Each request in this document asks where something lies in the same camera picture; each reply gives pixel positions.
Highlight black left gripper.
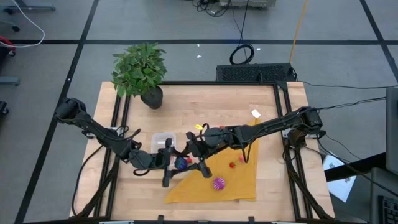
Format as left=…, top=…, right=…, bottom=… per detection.
left=152, top=138, right=191, bottom=187

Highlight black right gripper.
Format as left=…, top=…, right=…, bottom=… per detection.
left=182, top=132, right=218, bottom=179

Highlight purple toy grapes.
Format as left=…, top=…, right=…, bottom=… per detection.
left=174, top=157, right=188, bottom=170

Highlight purple white striped onion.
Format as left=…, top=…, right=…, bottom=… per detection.
left=212, top=177, right=226, bottom=191

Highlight clear plastic tupperware container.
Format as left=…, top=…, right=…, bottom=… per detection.
left=150, top=131, right=177, bottom=155

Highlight yellow cloth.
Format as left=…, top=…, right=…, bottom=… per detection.
left=164, top=118, right=261, bottom=205

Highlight green potted plant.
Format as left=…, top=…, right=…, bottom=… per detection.
left=111, top=42, right=168, bottom=110

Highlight black computer case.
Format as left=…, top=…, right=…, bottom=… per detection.
left=215, top=63, right=296, bottom=83

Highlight white paper sheet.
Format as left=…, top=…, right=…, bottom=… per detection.
left=323, top=151, right=358, bottom=203

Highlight black flat bar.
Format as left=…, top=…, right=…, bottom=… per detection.
left=325, top=152, right=386, bottom=182

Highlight dark grey desk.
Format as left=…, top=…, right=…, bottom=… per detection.
left=369, top=167, right=398, bottom=224

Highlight black keyboard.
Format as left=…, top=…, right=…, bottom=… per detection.
left=377, top=195, right=398, bottom=224

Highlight red object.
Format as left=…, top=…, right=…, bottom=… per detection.
left=0, top=35, right=16, bottom=57

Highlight grey stand foot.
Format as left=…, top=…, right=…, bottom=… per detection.
left=4, top=0, right=57, bottom=15

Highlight black coiled cable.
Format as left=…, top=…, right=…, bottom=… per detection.
left=229, top=0, right=255, bottom=65

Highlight black cable tangle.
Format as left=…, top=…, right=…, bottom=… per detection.
left=191, top=0, right=228, bottom=18

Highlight black floor cable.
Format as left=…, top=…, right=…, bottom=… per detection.
left=309, top=96, right=386, bottom=110

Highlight yellow power cable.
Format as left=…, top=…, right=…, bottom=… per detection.
left=289, top=0, right=308, bottom=66

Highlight white cable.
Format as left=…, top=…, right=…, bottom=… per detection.
left=0, top=0, right=46, bottom=49

